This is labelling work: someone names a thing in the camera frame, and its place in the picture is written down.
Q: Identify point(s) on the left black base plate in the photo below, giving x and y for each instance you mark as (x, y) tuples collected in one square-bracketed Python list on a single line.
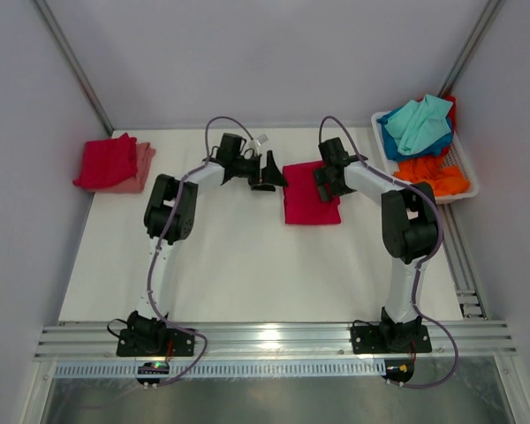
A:
[(161, 343)]

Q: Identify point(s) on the right black connector board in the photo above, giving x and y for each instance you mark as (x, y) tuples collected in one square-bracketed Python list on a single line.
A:
[(398, 373)]

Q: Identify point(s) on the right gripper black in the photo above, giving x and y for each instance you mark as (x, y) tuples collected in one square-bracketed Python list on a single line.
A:
[(322, 179)]

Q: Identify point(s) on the red t shirt in basket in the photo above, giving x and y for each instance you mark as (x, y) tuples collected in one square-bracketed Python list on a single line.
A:
[(452, 112)]

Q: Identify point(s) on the left aluminium corner post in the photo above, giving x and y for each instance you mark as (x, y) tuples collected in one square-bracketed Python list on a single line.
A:
[(51, 23)]

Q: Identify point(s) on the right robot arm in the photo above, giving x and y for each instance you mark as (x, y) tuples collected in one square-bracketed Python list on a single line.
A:
[(411, 235)]

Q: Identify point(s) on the right aluminium corner post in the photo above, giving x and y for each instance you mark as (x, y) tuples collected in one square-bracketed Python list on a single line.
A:
[(483, 23)]

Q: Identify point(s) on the white plastic basket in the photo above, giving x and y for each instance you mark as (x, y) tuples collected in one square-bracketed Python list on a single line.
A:
[(454, 156)]

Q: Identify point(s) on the folded red t shirt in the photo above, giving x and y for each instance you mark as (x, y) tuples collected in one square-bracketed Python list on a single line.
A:
[(106, 163)]

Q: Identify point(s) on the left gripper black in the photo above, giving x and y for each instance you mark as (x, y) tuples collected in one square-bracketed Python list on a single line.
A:
[(270, 175)]

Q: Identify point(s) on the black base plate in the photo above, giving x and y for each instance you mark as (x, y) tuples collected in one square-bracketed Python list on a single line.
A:
[(161, 343), (389, 337)]

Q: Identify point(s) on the black connector board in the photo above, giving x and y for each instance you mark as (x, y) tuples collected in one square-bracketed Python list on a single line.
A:
[(398, 373), (150, 374)]

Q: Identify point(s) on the aluminium corner post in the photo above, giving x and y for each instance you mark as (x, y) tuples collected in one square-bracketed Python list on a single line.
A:
[(51, 23), (483, 23)]

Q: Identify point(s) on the left black connector board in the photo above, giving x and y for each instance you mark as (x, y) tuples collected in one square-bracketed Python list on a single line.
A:
[(150, 374)]

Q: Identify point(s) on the folded salmon pink t shirt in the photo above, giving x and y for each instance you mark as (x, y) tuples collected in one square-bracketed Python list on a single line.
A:
[(136, 183)]

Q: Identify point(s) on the magenta t shirt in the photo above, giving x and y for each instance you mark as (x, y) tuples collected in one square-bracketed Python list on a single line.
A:
[(302, 201)]

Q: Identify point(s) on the blue t shirt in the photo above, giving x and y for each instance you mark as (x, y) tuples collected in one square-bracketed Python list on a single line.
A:
[(390, 148)]

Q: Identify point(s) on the aluminium front rail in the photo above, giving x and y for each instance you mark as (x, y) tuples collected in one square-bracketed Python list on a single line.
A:
[(264, 341)]

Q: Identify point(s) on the turquoise t shirt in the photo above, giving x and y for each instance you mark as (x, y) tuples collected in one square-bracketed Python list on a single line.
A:
[(419, 124)]

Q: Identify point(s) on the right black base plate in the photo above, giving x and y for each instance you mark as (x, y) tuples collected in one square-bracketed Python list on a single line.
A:
[(389, 337)]

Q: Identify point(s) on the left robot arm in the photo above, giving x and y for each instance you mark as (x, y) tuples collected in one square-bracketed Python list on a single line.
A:
[(169, 220)]

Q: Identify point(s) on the orange t shirt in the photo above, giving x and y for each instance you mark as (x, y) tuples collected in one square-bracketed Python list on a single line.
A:
[(444, 180)]

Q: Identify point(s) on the slotted white cable duct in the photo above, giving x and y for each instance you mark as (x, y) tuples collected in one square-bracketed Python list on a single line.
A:
[(120, 369)]

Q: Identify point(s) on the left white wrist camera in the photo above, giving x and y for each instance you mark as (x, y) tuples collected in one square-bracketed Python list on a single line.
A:
[(255, 144)]

